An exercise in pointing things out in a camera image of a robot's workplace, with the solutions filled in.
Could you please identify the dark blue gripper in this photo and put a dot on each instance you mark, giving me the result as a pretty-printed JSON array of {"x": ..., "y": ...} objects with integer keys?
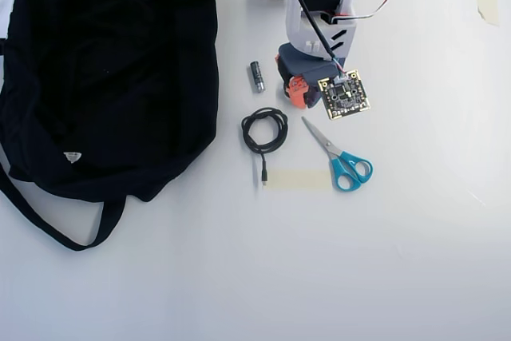
[{"x": 297, "y": 70}]

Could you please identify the black fabric bag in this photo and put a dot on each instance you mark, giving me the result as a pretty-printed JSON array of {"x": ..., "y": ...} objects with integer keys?
[{"x": 100, "y": 77}]

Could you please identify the black AA battery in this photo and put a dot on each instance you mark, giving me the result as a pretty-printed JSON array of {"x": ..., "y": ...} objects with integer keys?
[{"x": 257, "y": 75}]

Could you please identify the long beige masking tape strip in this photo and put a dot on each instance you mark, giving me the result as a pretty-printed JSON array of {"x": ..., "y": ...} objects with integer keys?
[{"x": 299, "y": 179}]

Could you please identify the bare camera circuit board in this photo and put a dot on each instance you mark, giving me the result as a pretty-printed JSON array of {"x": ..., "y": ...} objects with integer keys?
[{"x": 343, "y": 95}]

